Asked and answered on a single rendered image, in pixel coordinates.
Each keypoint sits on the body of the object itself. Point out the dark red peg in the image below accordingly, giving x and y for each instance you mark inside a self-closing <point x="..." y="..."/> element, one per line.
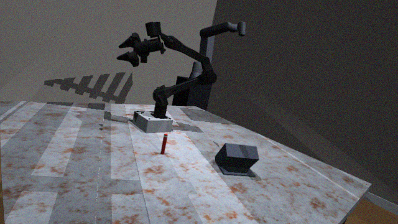
<point x="164" y="143"/>

